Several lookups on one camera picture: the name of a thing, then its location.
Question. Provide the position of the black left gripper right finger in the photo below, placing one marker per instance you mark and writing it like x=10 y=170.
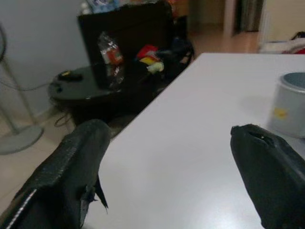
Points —
x=274 y=179

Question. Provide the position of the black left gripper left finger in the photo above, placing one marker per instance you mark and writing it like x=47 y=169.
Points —
x=59 y=171

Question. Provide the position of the grey standing fan stand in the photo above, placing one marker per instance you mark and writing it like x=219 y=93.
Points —
x=21 y=140

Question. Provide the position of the black round television stand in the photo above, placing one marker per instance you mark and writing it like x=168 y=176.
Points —
x=78 y=95

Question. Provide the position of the grey mug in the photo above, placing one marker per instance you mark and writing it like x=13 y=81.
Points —
x=288 y=100

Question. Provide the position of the black yellow remote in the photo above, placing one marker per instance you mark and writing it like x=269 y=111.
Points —
x=69 y=76

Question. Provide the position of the clear plastic snack bag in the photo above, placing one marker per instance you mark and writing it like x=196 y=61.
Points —
x=112 y=53

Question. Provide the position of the red cloth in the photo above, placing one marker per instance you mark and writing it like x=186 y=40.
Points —
x=300 y=50

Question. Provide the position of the pale yellow small toy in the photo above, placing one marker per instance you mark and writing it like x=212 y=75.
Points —
x=155 y=67

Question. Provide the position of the red yellow snack package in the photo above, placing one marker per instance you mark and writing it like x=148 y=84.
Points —
x=147 y=51

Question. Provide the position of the white metal rack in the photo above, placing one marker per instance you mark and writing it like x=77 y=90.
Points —
x=264 y=28

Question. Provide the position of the black bag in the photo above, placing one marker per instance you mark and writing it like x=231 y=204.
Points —
x=176 y=55

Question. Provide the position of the packaged water bottles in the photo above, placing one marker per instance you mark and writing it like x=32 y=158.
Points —
x=102 y=6

